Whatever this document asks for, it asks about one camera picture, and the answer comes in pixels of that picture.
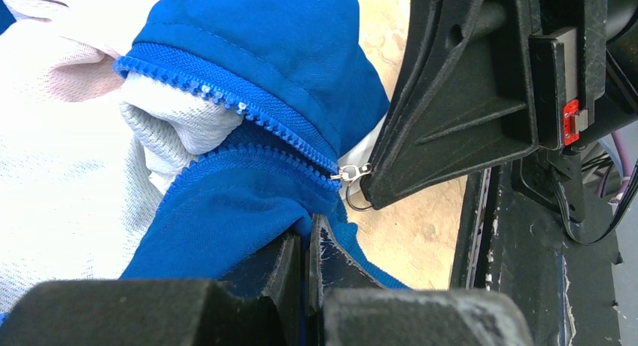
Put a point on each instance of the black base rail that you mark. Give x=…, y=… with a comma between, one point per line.
x=508, y=243

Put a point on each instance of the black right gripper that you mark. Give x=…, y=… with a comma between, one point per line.
x=463, y=101

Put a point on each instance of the blue white red jacket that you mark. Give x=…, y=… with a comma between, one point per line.
x=172, y=139

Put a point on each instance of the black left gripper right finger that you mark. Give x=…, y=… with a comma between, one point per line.
x=346, y=306

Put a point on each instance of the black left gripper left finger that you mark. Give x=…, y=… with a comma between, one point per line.
x=256, y=303

